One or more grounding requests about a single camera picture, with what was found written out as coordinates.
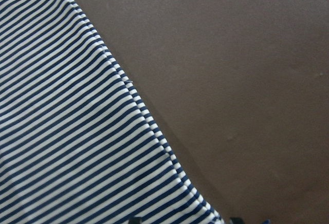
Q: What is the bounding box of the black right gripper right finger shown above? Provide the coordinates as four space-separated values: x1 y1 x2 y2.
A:
229 217 244 224

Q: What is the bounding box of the navy white striped polo shirt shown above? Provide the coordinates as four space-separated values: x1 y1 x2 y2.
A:
1 0 223 223

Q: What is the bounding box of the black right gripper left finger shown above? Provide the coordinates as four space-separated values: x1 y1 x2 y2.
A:
129 217 141 224

